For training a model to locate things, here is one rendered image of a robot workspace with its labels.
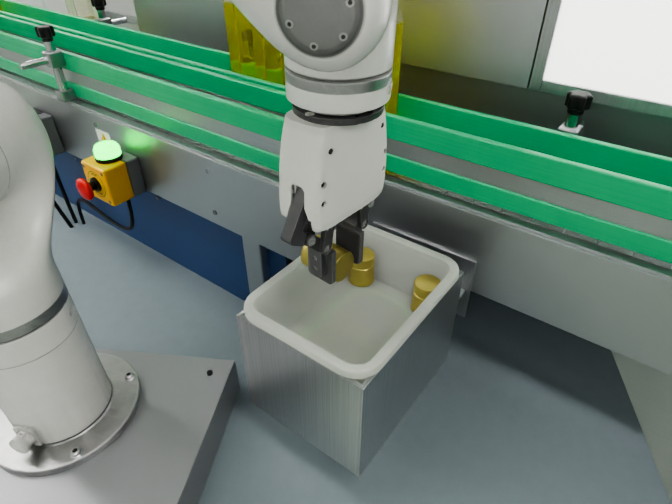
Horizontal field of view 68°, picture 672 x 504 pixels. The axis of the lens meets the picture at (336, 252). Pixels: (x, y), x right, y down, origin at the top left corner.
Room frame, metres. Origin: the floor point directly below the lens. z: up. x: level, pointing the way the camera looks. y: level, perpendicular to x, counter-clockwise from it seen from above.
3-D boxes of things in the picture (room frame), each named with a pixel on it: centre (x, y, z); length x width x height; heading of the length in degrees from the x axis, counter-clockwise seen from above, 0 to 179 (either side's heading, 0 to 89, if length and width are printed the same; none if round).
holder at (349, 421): (0.46, -0.04, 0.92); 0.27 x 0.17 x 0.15; 143
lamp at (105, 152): (0.79, 0.39, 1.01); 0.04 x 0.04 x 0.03
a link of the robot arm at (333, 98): (0.40, 0.00, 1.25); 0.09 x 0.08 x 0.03; 139
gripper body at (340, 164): (0.40, 0.00, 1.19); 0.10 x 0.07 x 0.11; 139
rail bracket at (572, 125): (0.61, -0.30, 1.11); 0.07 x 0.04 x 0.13; 143
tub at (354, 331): (0.44, -0.02, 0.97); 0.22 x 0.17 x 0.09; 143
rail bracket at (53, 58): (0.91, 0.52, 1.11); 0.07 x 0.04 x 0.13; 143
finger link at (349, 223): (0.43, -0.02, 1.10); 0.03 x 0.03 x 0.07; 49
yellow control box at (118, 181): (0.79, 0.39, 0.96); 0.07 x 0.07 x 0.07; 53
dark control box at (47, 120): (0.96, 0.62, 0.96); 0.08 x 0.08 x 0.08; 53
